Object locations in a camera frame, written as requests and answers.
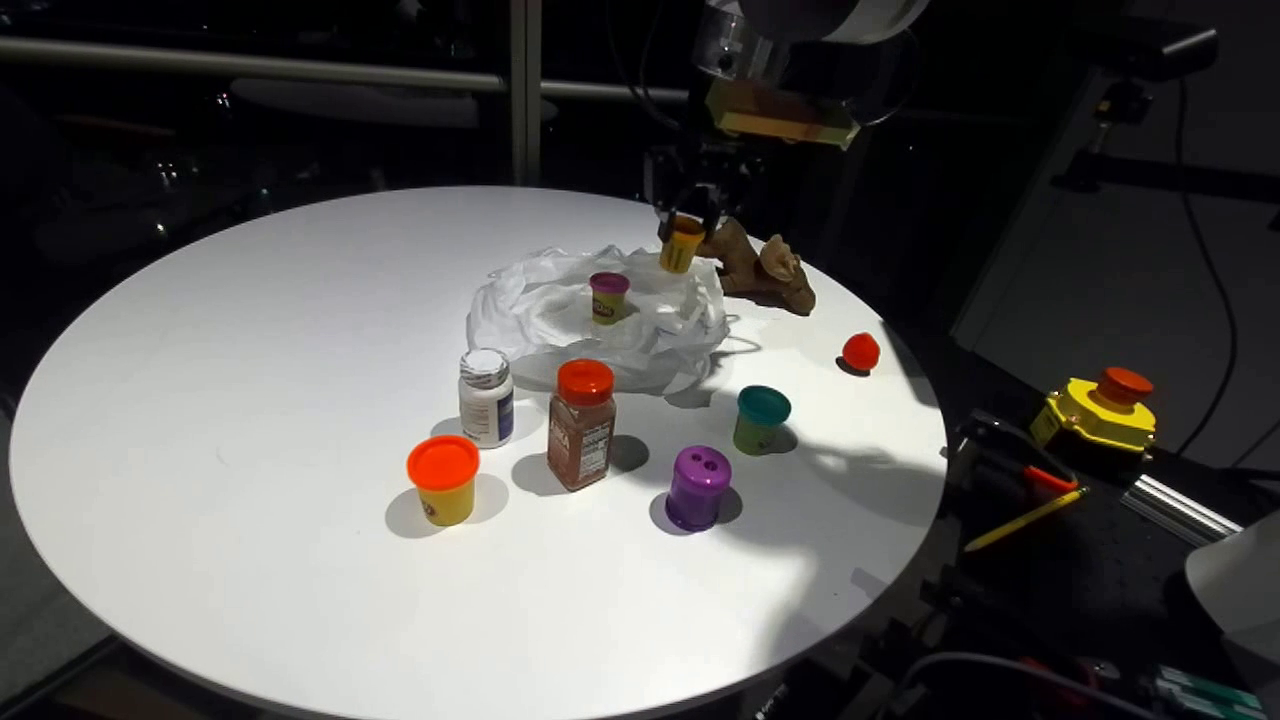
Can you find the aluminium profile bar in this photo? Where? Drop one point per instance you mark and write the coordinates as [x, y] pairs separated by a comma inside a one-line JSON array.
[[1186, 506]]

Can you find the yellow stick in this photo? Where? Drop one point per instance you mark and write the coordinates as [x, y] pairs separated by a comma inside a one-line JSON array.
[[1026, 523]]

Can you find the brown plush moose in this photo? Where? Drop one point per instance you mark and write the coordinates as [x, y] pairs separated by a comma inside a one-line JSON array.
[[764, 273]]

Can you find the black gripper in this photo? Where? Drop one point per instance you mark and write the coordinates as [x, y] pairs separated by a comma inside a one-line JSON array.
[[695, 160]]

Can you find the white pill bottle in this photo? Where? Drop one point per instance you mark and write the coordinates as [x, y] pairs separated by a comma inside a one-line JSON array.
[[486, 397]]

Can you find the purple play dough tub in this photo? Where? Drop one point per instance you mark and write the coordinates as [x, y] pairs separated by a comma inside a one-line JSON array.
[[696, 483]]

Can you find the teal cup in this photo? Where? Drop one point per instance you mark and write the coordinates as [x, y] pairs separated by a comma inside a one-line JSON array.
[[761, 416]]

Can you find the yellow emergency stop button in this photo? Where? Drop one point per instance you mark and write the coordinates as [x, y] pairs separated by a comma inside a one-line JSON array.
[[1102, 408]]

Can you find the yellow tub magenta lid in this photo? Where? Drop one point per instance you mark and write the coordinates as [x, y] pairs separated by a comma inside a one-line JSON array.
[[609, 295]]

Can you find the yellow tub orange lid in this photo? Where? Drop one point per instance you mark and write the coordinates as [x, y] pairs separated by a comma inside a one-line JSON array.
[[445, 477]]

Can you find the spice jar orange lid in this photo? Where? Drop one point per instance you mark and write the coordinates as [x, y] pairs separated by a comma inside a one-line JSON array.
[[580, 430]]

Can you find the small red tool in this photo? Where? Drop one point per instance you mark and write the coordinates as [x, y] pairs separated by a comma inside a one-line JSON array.
[[1049, 483]]

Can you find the white plastic bag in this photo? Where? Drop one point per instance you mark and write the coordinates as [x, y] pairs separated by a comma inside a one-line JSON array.
[[561, 312]]

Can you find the metal window post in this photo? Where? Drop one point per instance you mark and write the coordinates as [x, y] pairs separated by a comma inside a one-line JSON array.
[[524, 95]]

